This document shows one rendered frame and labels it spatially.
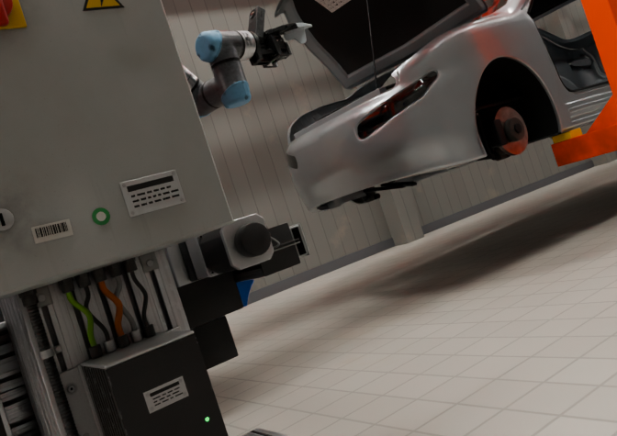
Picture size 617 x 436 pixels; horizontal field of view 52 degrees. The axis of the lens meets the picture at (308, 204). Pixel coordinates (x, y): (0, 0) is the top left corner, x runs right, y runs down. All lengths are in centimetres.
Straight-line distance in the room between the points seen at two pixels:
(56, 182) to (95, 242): 9
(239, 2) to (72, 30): 734
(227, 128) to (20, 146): 668
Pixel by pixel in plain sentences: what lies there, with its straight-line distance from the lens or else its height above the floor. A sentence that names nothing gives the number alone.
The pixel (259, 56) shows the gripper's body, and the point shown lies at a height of 118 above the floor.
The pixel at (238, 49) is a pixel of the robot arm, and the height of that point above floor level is 119.
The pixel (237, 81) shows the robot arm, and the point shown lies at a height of 111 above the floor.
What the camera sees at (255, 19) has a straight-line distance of 178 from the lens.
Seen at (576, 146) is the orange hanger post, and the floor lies 62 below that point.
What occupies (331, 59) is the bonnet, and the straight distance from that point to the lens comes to 552.
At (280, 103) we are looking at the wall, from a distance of 799.
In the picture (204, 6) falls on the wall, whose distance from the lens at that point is 803.
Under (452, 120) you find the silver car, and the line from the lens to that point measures 388.
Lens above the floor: 74
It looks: 1 degrees up
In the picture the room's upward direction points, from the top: 18 degrees counter-clockwise
